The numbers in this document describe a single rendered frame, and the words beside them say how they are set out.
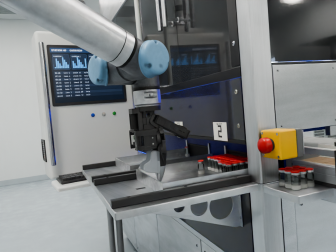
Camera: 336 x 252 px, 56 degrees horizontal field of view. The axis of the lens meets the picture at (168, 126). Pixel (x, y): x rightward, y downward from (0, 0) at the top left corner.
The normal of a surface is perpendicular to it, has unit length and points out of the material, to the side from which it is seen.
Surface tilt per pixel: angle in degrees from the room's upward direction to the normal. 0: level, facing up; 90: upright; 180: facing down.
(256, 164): 90
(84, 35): 130
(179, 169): 90
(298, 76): 90
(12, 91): 90
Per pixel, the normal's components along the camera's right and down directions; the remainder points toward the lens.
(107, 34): 0.59, 0.20
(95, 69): -0.75, 0.10
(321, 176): -0.93, 0.10
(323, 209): 0.37, 0.02
